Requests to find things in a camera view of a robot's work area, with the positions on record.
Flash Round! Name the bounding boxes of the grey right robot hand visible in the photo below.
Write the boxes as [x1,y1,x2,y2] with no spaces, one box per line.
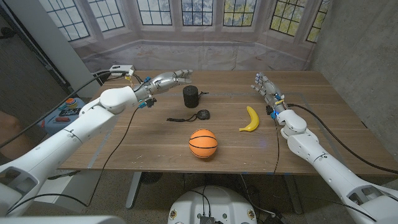
[251,72,287,114]

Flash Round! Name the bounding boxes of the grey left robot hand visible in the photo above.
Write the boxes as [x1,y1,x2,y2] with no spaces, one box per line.
[141,69,194,98]

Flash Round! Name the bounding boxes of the orange toy basketball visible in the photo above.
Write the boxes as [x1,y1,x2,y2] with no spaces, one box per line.
[188,128,218,159]

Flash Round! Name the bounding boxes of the black cylindrical speaker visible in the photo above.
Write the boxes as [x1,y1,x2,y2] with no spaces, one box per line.
[182,85,210,109]

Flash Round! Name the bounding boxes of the yellow toy banana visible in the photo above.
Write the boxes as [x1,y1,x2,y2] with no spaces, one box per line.
[238,105,260,133]

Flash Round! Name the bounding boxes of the white power strip box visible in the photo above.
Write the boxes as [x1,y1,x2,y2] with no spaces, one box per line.
[109,64,135,77]

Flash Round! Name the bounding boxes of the printed window backdrop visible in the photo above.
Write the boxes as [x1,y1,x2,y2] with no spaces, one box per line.
[39,0,332,73]

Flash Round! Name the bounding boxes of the black fan under table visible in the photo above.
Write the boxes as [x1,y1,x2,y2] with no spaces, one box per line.
[139,172,164,185]

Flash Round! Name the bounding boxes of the metal table leg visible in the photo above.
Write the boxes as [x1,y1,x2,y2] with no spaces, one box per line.
[284,174,304,215]
[125,171,142,210]

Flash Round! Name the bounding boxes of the white robot torso base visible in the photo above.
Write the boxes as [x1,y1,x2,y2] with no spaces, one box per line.
[167,185,258,224]

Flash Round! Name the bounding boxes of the person leg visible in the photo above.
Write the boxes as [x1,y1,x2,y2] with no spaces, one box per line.
[0,110,32,162]

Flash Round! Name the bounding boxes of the black stopwatch with lanyard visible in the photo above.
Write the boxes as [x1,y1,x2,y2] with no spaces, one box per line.
[166,109,211,123]

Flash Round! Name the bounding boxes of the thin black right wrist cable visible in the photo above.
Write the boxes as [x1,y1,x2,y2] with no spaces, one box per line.
[272,118,280,177]

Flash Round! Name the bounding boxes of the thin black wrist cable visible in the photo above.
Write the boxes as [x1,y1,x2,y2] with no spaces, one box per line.
[6,105,141,216]
[272,118,280,177]

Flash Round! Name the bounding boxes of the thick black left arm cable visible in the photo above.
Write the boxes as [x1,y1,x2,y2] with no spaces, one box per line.
[0,70,131,149]

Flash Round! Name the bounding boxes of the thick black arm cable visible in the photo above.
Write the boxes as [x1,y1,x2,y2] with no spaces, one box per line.
[287,103,398,175]
[0,70,131,149]

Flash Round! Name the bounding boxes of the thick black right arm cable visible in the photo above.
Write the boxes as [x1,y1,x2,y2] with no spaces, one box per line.
[287,103,398,175]

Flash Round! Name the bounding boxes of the thin black left wrist cable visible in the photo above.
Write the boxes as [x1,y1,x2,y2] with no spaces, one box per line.
[6,105,141,216]

